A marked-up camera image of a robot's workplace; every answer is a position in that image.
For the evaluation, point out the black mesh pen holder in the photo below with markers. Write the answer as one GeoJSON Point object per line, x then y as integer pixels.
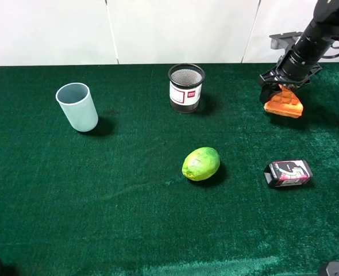
{"type": "Point", "coordinates": [185, 87]}

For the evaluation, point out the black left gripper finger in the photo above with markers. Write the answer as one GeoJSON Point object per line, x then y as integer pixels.
{"type": "Point", "coordinates": [268, 91]}

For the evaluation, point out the black pink small box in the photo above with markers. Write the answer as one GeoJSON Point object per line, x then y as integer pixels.
{"type": "Point", "coordinates": [287, 173]}

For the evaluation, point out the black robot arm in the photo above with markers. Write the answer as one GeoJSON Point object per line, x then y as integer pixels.
{"type": "Point", "coordinates": [302, 51]}

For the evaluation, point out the green lemon toy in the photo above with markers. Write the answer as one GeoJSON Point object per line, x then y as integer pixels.
{"type": "Point", "coordinates": [201, 164]}

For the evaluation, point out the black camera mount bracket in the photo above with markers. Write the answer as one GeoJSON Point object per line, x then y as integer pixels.
{"type": "Point", "coordinates": [284, 40]}

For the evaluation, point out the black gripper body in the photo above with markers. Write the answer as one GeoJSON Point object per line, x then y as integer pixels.
{"type": "Point", "coordinates": [291, 70]}

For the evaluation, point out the orange waffle slice toy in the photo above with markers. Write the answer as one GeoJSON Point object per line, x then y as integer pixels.
{"type": "Point", "coordinates": [284, 103]}

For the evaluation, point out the light blue plastic cup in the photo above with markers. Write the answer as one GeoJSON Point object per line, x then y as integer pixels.
{"type": "Point", "coordinates": [77, 104]}

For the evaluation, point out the green felt table cloth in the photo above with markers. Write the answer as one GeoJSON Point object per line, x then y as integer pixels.
{"type": "Point", "coordinates": [114, 201]}

